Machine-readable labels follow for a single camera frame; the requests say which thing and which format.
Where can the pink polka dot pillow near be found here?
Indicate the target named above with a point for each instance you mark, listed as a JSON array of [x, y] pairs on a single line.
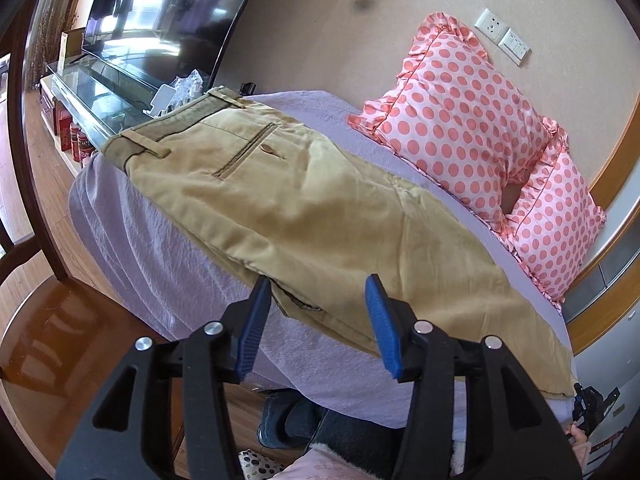
[[455, 118]]

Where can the pink polka dot pillow far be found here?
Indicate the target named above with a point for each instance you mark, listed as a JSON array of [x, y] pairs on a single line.
[[555, 220]]

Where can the wooden headboard with glass panel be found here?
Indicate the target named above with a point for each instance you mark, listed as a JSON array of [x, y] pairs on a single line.
[[608, 285]]

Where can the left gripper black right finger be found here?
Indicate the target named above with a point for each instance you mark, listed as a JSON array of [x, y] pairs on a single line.
[[510, 432]]

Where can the dark wooden chair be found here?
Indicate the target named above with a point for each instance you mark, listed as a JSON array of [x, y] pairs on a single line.
[[65, 338]]

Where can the pink polka dot pillow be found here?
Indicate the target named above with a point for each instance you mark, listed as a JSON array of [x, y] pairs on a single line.
[[455, 118], [555, 220]]

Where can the white wall power socket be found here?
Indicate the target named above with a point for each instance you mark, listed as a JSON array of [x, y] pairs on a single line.
[[491, 26]]

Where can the lavender bed sheet mattress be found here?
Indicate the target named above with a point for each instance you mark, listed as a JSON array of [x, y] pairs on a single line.
[[164, 279]]

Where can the black flat screen television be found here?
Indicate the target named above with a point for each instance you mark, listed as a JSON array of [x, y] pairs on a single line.
[[156, 41]]

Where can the khaki tan pants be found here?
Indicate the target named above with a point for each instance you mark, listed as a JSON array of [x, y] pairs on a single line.
[[264, 195]]

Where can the white wall light switch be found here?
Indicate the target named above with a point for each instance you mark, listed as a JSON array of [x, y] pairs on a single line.
[[513, 47]]

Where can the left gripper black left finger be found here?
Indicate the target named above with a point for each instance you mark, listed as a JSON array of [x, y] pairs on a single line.
[[125, 433]]

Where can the glass top TV stand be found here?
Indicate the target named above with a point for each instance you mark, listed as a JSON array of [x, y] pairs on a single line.
[[102, 98]]

